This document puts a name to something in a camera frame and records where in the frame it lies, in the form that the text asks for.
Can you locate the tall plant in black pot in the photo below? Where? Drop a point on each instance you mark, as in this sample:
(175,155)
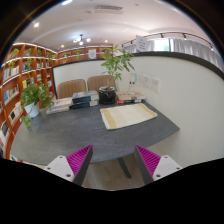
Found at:
(115,61)

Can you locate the orange wooden bookshelf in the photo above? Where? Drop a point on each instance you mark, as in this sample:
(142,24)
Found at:
(30,63)

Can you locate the white wall socket panel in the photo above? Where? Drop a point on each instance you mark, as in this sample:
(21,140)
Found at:
(152,83)

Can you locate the white paper on wall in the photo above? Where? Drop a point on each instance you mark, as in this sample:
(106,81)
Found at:
(133,78)

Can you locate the red white book stack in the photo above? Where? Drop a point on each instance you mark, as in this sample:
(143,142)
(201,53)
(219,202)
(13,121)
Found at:
(129,97)

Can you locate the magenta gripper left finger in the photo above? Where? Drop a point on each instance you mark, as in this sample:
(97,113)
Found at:
(73,167)

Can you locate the right tan chair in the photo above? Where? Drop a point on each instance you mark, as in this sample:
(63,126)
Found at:
(96,82)

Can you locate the dark blue book stack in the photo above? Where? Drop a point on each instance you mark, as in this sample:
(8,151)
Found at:
(85,99)

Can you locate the white hanging sign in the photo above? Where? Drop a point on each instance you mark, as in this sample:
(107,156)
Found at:
(141,44)

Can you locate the white book stack left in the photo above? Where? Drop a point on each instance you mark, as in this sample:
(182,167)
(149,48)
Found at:
(60,105)

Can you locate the tan chair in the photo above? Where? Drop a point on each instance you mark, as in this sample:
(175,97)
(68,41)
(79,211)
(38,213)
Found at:
(68,88)
(96,82)

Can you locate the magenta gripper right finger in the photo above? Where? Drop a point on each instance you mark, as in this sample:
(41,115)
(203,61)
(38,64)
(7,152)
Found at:
(152,166)

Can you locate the leafy plant in white pot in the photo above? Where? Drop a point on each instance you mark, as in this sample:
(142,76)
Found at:
(34,97)

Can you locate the cream yellow striped towel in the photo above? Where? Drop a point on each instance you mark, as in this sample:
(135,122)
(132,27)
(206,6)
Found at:
(126,115)

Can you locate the ceiling lamp cluster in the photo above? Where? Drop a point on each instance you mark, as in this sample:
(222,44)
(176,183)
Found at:
(81,40)

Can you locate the grey table leg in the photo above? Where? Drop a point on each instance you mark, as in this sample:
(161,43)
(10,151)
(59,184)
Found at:
(124,168)

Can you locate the left tan chair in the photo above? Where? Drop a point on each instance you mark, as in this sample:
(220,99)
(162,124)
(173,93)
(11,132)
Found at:
(68,88)

